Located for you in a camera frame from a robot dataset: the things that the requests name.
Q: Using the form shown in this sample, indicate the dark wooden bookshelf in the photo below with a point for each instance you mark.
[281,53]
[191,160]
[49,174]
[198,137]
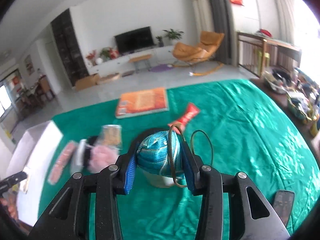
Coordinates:
[68,47]

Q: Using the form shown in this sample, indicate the grey wipes pack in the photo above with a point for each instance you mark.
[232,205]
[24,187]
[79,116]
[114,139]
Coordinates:
[77,162]

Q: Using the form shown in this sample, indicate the black smartphone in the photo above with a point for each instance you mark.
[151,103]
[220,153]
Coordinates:
[283,204]

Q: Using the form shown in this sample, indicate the red flowers white vase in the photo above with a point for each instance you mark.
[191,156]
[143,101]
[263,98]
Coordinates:
[93,59]

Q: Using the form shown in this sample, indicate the wooden dining chair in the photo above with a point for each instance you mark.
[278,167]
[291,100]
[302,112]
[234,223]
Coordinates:
[253,52]

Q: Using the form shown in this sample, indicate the orange lounge chair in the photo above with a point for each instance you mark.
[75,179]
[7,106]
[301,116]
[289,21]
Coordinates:
[191,56]

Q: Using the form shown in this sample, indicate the cluttered wooden side table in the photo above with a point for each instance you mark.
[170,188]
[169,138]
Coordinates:
[288,94]

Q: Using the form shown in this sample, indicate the pink face mask pack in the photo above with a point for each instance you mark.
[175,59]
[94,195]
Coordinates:
[61,162]

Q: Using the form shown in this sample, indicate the red snack packet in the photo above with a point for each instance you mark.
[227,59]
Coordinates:
[190,113]

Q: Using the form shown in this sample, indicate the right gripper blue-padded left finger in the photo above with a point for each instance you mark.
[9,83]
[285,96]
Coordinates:
[67,215]

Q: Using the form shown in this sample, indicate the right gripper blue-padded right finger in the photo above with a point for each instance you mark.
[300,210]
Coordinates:
[251,216]

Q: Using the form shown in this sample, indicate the green satin tablecloth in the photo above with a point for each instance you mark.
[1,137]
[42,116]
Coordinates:
[238,129]

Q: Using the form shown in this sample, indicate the black crochet fabric item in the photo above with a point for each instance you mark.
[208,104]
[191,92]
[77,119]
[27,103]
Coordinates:
[90,143]

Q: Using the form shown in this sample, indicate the pink mesh bath pouf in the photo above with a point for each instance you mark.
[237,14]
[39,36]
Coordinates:
[102,157]

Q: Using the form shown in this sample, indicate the green plant red flowers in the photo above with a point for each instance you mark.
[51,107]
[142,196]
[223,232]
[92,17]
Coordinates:
[109,53]

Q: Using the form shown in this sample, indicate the small potted plant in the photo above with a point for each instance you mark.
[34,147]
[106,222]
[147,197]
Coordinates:
[160,41]

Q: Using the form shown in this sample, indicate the cardboard box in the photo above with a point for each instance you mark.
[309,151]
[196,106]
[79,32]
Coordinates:
[87,82]

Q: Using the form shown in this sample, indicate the blue patterned triangular pouch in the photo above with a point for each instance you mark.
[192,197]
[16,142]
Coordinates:
[153,159]

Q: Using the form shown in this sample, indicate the orange book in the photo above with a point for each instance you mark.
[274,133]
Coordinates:
[142,102]

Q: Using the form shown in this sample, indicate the grey curtain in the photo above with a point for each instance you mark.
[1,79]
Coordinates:
[224,23]

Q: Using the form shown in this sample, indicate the white storage box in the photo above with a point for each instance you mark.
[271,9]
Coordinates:
[33,155]

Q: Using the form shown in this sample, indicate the clear jar black lid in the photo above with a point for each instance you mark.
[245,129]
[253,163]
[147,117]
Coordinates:
[111,136]

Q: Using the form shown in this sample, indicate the black television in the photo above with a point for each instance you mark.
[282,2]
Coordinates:
[134,40]

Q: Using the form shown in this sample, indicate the large green potted plant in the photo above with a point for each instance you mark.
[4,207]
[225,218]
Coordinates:
[174,36]

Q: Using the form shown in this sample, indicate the wooden bench stool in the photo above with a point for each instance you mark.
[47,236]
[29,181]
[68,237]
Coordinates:
[144,58]

